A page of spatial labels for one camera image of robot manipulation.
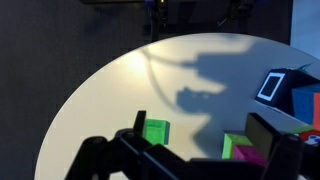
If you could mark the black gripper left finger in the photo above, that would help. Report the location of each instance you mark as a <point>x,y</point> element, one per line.
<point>133,156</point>

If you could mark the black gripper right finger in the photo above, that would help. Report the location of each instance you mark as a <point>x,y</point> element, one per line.
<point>286,156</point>

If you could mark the green toy block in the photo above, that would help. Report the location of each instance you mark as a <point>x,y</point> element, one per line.
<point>156,131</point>

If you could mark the magenta toy block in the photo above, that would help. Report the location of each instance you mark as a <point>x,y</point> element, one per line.
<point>250,155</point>

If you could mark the blue toy block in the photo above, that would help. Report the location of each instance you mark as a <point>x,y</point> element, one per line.
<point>303,105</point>

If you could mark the orange toy block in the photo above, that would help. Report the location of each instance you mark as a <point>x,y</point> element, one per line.
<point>317,111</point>

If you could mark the lime toy block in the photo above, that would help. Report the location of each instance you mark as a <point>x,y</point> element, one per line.
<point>228,146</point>

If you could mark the black blue camera stand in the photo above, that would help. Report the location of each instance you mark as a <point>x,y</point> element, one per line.
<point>161,16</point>

